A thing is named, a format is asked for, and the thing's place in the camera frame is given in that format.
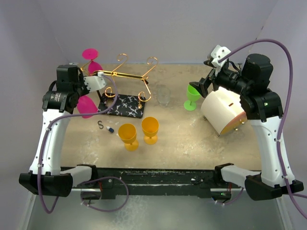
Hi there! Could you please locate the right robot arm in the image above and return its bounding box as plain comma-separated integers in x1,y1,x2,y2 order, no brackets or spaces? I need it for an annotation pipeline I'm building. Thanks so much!
190,54,304,201

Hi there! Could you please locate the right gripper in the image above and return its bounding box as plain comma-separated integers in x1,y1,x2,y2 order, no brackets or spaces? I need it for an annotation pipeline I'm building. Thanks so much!
190,58,252,97

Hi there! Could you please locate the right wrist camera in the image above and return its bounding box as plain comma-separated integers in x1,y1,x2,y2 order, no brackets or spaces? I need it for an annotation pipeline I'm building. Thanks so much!
207,45,231,76

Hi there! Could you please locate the pink wine glass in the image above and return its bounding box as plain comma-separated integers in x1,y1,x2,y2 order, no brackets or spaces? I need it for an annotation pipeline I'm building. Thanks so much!
77,95,98,119
81,48,103,75

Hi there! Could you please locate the white cylindrical box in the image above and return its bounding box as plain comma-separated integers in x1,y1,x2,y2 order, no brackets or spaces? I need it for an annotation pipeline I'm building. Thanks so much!
201,87,247,136

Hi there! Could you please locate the small blue dropper bottle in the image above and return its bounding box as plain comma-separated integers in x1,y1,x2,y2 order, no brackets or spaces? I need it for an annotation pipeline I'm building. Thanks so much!
106,126,114,133

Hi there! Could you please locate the black base frame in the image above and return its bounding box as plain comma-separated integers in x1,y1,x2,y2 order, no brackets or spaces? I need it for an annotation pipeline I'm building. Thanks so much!
74,168,229,199

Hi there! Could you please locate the pink wine glass front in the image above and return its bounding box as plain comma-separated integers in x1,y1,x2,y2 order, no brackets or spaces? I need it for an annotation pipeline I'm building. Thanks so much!
77,95,98,119

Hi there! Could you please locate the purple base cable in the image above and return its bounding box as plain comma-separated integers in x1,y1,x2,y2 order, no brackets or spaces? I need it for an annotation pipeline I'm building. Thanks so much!
81,176,131,213

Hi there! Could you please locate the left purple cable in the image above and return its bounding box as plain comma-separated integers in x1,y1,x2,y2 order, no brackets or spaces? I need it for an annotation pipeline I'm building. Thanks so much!
37,73,118,214

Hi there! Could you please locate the orange wine glass right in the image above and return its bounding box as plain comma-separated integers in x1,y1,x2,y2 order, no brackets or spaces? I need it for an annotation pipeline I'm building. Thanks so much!
142,117,159,145

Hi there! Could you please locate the green wine glass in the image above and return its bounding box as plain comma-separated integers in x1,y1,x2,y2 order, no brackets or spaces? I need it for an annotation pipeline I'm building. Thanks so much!
184,85,201,111

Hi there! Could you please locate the orange wine glass left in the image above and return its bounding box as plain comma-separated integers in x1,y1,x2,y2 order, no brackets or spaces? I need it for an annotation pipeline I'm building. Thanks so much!
118,123,139,151

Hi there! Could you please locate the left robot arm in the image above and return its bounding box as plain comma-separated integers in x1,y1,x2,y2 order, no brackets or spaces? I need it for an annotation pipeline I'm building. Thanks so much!
19,65,106,197

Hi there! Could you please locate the orange wine glass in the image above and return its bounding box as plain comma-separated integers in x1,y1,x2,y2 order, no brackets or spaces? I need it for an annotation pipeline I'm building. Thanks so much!
142,117,159,145
118,123,139,151

